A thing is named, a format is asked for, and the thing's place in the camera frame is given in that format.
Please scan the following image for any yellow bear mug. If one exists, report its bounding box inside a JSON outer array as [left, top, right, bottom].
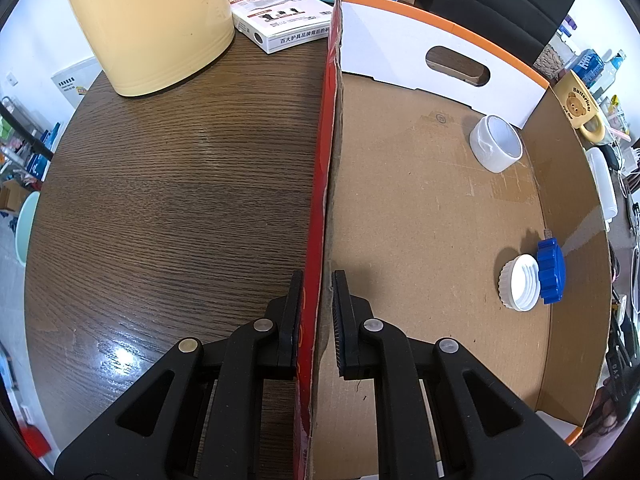
[[557, 70, 607, 142]]

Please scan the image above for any white printed box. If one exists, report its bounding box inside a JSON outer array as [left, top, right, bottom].
[[227, 0, 335, 55]]

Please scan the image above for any yellow thermos jug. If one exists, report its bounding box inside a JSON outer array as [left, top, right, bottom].
[[56, 0, 237, 98]]

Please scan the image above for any red plastic item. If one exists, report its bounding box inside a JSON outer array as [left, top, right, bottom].
[[20, 422, 51, 456]]

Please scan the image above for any cluttered storage rack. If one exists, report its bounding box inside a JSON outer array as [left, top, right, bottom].
[[0, 95, 61, 196]]

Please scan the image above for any pale green plastic basin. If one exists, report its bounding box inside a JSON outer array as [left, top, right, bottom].
[[15, 192, 41, 266]]

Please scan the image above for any clear food container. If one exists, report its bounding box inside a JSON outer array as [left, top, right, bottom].
[[534, 42, 573, 81]]

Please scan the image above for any blue bottle cap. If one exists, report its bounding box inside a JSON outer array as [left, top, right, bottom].
[[536, 238, 566, 305]]

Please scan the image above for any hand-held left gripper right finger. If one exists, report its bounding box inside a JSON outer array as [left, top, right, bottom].
[[331, 270, 585, 480]]

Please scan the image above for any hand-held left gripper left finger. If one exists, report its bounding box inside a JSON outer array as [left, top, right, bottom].
[[52, 269, 305, 480]]

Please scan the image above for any black paper bag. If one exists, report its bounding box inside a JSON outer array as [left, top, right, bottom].
[[415, 0, 591, 81]]

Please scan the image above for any orange cardboard box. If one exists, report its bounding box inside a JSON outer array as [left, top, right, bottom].
[[287, 0, 613, 480]]

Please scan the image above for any large white ribbed cap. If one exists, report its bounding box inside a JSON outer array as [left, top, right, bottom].
[[496, 254, 542, 313]]

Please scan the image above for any clear plastic bottle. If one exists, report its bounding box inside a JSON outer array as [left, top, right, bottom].
[[597, 50, 627, 96]]

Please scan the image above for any white tape roll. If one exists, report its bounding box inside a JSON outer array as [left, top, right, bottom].
[[469, 114, 523, 175]]

